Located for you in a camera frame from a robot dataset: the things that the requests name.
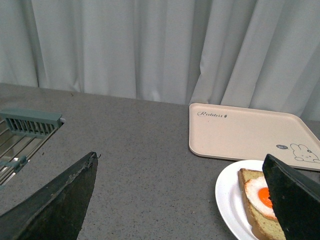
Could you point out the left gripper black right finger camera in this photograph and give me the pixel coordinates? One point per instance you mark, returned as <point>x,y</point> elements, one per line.
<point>295,199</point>

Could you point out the white oval plate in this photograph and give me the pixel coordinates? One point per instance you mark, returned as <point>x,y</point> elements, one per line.
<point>229,199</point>

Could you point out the beige rabbit tray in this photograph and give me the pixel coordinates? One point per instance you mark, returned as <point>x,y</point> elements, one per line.
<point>235,133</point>

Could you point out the bottom bread slice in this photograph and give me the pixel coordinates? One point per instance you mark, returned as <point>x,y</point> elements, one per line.
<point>262,227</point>

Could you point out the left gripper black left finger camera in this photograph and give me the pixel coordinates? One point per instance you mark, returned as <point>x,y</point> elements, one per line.
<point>58,209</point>

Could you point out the fried egg toy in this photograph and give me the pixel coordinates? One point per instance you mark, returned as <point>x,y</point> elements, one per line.
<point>257,192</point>

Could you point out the metal sink drying rack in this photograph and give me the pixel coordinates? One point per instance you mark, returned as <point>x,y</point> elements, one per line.
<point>22,133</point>

